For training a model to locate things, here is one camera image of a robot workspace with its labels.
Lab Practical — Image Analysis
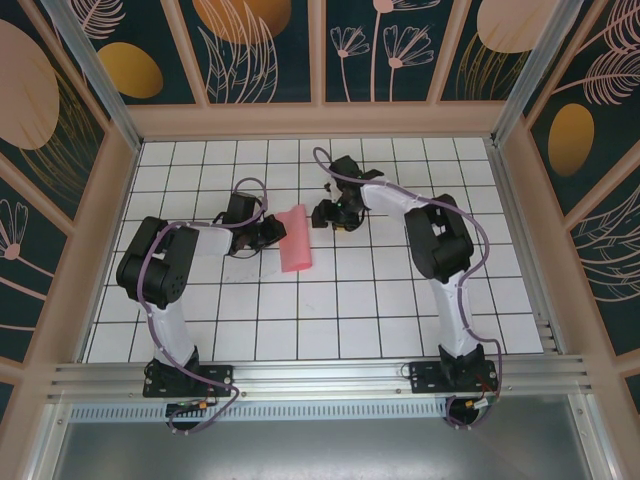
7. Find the pink paper sheet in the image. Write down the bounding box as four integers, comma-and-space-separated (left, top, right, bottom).
276, 204, 314, 275

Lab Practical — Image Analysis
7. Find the grey metal sheet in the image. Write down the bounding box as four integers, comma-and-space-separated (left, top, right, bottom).
29, 394, 616, 480

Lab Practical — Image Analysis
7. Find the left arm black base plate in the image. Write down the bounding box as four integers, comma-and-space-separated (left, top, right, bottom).
142, 362, 236, 399

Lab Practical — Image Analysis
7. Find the aluminium mounting rail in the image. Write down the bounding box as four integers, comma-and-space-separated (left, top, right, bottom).
47, 353, 594, 401

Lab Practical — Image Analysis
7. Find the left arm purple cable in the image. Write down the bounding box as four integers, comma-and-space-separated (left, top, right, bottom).
133, 178, 271, 437

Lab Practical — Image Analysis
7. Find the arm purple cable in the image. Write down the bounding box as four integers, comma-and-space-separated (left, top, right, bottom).
312, 146, 505, 432
133, 178, 271, 437

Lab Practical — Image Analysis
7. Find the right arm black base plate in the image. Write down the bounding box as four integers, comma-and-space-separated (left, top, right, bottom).
408, 358, 500, 396

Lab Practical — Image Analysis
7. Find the slotted metal cable duct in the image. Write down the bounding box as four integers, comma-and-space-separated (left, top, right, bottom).
69, 402, 451, 421

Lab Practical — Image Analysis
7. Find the aluminium side rail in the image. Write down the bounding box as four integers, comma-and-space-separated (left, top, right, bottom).
487, 139, 569, 357

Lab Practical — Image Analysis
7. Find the aluminium corner post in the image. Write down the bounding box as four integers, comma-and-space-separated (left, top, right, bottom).
39, 0, 145, 151
491, 0, 586, 147

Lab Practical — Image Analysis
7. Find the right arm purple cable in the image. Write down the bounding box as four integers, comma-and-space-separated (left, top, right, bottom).
312, 146, 505, 432

